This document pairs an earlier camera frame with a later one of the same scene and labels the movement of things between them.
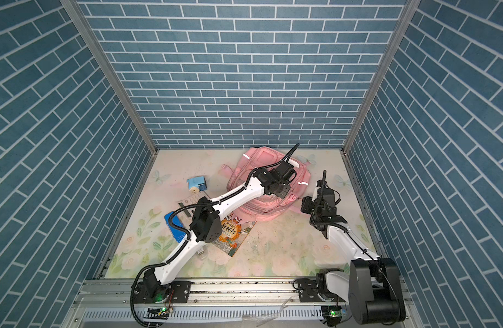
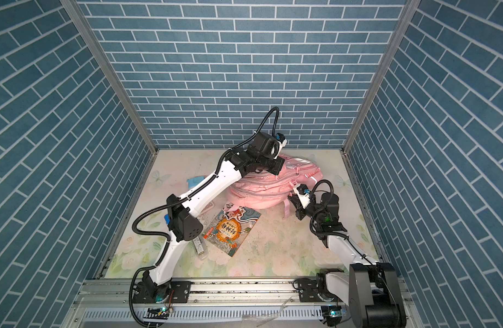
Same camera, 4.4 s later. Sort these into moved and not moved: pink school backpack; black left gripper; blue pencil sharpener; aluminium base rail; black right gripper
Moved: black right gripper; black left gripper; pink school backpack
Not moved: aluminium base rail; blue pencil sharpener
